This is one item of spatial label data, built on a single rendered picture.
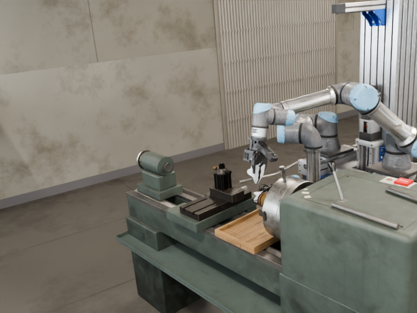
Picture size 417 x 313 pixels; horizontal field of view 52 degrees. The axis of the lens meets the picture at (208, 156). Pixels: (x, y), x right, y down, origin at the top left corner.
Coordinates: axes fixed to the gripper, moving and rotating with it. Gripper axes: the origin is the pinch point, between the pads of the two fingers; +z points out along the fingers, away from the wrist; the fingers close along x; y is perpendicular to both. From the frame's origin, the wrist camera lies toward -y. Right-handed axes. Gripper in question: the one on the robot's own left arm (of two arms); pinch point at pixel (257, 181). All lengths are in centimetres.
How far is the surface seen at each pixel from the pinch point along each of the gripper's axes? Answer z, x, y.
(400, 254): 11, 0, -68
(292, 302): 54, -11, -19
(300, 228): 15.0, -1.4, -25.3
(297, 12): -177, -434, 336
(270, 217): 17.5, -8.6, -2.8
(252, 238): 36.4, -20.2, 17.7
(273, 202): 10.3, -9.4, -2.6
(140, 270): 98, -24, 128
